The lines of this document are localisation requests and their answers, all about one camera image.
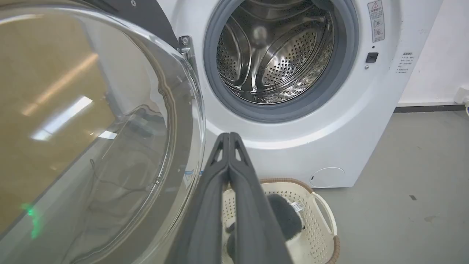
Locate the white perforated laundry basket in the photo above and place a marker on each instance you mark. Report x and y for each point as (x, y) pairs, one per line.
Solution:
(315, 227)

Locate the dark grey plush toy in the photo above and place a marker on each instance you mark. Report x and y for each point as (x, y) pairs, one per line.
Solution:
(285, 216)

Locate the white front-load washing machine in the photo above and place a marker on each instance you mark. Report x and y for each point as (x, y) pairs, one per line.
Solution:
(351, 121)

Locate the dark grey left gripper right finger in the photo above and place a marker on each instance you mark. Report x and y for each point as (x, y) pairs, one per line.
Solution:
(253, 223)

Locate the white wall power adapter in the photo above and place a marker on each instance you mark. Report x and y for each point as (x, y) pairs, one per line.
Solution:
(462, 94)

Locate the round glass washing machine door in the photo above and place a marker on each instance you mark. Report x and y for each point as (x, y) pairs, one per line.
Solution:
(99, 139)

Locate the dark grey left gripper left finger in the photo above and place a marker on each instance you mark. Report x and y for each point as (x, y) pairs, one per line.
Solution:
(205, 223)

